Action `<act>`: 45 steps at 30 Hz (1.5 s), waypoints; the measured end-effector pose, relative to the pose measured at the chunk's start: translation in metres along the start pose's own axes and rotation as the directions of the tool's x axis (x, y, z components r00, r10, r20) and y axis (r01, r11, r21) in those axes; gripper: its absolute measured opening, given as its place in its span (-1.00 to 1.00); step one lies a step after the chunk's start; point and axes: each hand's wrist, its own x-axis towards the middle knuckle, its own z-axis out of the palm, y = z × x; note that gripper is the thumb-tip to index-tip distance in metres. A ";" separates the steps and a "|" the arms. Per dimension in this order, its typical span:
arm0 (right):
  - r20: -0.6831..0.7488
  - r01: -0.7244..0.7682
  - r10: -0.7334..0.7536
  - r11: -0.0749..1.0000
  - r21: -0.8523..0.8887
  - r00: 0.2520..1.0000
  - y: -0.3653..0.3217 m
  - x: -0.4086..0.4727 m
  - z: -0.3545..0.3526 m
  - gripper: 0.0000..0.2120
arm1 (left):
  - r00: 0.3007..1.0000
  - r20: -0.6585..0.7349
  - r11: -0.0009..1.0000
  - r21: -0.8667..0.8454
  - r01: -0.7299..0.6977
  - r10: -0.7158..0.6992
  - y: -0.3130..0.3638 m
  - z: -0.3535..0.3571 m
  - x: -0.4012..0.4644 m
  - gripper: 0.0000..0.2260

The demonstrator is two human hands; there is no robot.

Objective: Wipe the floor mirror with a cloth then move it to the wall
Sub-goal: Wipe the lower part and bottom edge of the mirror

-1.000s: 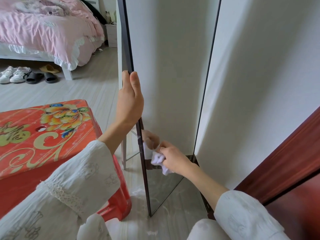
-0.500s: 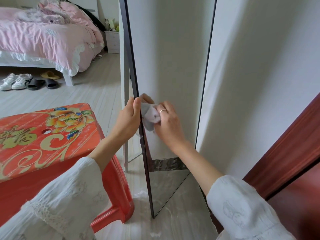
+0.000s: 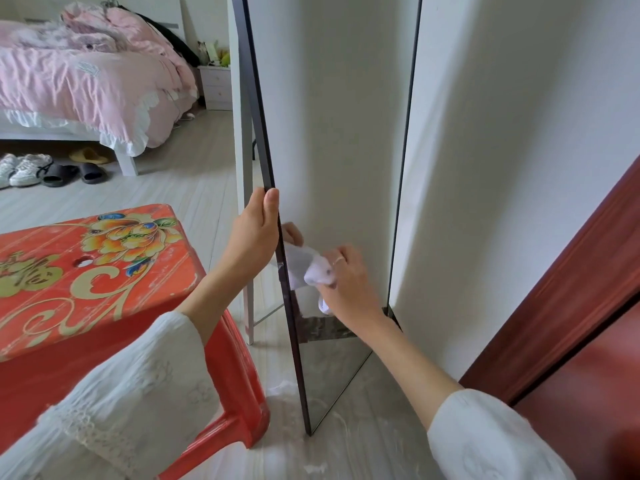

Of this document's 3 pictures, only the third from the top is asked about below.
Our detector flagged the person's left hand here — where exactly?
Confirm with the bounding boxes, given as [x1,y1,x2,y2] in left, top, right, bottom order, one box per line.
[215,187,281,291]

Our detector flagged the person's right hand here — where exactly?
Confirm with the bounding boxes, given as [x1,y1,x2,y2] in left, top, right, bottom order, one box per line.
[316,244,389,337]

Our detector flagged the white wiping cloth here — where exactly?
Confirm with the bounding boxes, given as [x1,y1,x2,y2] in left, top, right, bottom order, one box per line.
[301,253,337,315]

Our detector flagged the black-framed mirror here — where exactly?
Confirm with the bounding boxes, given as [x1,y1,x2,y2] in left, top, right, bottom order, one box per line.
[227,0,423,437]

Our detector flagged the person's right forearm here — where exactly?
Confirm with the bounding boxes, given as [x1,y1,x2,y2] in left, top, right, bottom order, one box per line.
[359,317,579,480]

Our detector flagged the person's left forearm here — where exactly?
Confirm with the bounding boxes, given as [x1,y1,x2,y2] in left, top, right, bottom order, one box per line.
[0,267,251,480]

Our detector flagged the white nightstand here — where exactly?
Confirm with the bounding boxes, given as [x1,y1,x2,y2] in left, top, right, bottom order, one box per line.
[197,64,233,111]

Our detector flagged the black slipper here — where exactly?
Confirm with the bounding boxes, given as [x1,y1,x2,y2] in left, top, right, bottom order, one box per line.
[79,162,109,185]
[39,163,80,188]

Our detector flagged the yellow slippers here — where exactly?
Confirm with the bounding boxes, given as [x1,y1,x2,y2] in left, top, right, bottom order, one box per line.
[69,147,110,165]

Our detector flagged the red floral plastic stool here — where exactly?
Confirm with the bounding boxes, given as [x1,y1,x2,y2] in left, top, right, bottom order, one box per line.
[0,203,271,480]

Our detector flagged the black garment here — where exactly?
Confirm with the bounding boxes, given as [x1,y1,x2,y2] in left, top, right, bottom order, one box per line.
[132,12,201,68]

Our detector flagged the pink padded jacket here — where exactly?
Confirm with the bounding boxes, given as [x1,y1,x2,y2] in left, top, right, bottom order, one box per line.
[59,2,197,85]

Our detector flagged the purple white fuzzy garment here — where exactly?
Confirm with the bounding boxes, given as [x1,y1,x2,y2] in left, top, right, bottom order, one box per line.
[15,22,119,53]

